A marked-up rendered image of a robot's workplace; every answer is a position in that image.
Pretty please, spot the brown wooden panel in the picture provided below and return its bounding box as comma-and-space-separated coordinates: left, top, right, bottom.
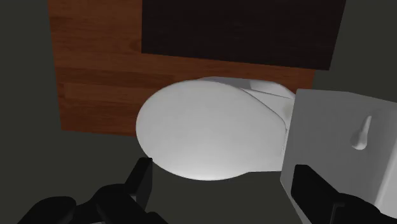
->
47, 0, 316, 137

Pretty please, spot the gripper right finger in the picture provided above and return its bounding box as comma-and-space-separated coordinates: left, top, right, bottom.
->
290, 164, 397, 224

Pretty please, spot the white toilet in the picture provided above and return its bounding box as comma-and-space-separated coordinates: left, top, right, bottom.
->
135, 76, 397, 224

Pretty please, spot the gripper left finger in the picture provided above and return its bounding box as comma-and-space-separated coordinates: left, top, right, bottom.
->
18, 156, 169, 224

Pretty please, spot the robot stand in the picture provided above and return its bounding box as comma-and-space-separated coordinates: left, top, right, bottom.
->
141, 0, 347, 71

